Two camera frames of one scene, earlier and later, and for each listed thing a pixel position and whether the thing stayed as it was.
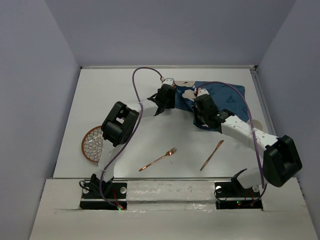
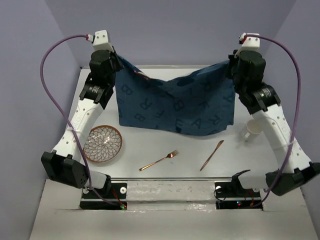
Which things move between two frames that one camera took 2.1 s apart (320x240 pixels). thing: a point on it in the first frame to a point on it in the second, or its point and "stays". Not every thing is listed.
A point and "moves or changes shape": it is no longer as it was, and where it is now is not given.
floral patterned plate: (92, 144) stays
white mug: (256, 124) stays
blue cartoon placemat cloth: (229, 97) moves or changes shape
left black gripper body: (169, 103) to (116, 66)
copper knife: (217, 146) stays
